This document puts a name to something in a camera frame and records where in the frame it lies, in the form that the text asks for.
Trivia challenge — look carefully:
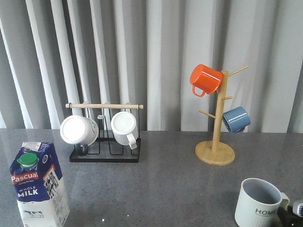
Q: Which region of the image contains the white ribbed mug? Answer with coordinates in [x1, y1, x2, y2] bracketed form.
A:
[111, 112, 138, 150]

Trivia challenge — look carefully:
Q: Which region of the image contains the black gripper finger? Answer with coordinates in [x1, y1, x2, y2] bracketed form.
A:
[277, 205, 303, 227]

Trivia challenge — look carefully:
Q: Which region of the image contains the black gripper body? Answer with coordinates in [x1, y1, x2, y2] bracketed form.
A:
[292, 200, 303, 217]

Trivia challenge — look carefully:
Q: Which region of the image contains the blue enamel mug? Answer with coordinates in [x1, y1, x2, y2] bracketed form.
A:
[223, 106, 250, 134]

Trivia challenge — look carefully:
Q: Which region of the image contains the wooden mug tree stand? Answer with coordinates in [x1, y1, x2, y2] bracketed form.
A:
[195, 66, 248, 166]

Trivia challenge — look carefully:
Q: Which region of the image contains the Pascual whole milk carton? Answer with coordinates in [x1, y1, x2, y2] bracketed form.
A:
[10, 142, 70, 227]

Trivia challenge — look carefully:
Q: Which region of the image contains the black wire mug rack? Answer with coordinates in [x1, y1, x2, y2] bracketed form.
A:
[65, 103, 144, 163]

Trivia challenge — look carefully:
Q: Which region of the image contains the orange enamel mug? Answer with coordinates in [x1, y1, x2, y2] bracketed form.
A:
[190, 64, 223, 97]

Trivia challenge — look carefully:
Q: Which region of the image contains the cream HOME mug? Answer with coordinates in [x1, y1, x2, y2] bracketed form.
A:
[234, 178, 290, 227]

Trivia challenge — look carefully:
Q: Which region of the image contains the grey pleated curtain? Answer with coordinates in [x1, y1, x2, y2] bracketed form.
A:
[0, 0, 303, 133]

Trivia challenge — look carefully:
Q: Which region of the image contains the white smiley face mug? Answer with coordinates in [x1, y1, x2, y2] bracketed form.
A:
[60, 115, 99, 156]

